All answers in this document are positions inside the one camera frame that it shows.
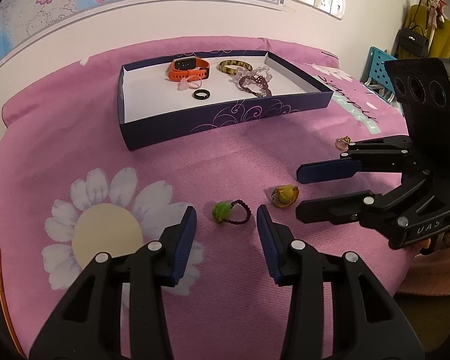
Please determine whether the dark blue box tray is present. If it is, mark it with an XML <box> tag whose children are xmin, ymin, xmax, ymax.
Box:
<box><xmin>117</xmin><ymin>50</ymin><xmax>333</xmax><ymax>151</ymax></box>

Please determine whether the yellow bead hair tie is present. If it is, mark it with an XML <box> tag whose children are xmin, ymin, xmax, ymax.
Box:
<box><xmin>270</xmin><ymin>184</ymin><xmax>301</xmax><ymax>208</ymax></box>

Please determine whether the white wall switch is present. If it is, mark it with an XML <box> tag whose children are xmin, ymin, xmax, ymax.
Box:
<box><xmin>330</xmin><ymin>0</ymin><xmax>346</xmax><ymax>20</ymax></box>

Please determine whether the pink sweater right sleeve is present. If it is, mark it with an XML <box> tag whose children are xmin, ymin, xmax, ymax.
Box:
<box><xmin>398</xmin><ymin>233</ymin><xmax>450</xmax><ymax>296</ymax></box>

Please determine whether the pink bead hair tie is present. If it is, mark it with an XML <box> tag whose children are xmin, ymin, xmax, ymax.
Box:
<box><xmin>176</xmin><ymin>75</ymin><xmax>205</xmax><ymax>93</ymax></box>

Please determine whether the green bead black hair tie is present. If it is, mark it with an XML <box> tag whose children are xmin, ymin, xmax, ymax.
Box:
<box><xmin>211</xmin><ymin>198</ymin><xmax>253</xmax><ymax>227</ymax></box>

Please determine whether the blue perforated plastic basket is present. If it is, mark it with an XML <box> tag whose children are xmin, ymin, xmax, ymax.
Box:
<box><xmin>362</xmin><ymin>46</ymin><xmax>403</xmax><ymax>114</ymax></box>

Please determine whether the clear crystal bead bracelet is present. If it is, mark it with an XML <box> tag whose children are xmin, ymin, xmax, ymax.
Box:
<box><xmin>230</xmin><ymin>65</ymin><xmax>274</xmax><ymax>87</ymax></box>

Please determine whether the black handbag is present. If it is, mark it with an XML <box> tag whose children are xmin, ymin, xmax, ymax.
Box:
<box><xmin>397</xmin><ymin>4</ymin><xmax>430</xmax><ymax>59</ymax></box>

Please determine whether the orange smart watch band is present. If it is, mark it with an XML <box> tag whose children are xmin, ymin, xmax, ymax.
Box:
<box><xmin>167</xmin><ymin>56</ymin><xmax>210</xmax><ymax>82</ymax></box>

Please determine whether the yellow hanging garment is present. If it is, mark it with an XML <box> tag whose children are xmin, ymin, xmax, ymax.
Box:
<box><xmin>426</xmin><ymin>19</ymin><xmax>450</xmax><ymax>59</ymax></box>

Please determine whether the black tracking camera box right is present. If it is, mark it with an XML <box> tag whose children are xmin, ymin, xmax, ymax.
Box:
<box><xmin>385</xmin><ymin>58</ymin><xmax>450</xmax><ymax>176</ymax></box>

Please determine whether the tortoiseshell bangle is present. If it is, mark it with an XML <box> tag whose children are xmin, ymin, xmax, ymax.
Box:
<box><xmin>217</xmin><ymin>59</ymin><xmax>254</xmax><ymax>76</ymax></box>

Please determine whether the pink floral bed sheet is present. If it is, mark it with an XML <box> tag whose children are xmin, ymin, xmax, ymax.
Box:
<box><xmin>0</xmin><ymin>37</ymin><xmax>407</xmax><ymax>359</ymax></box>

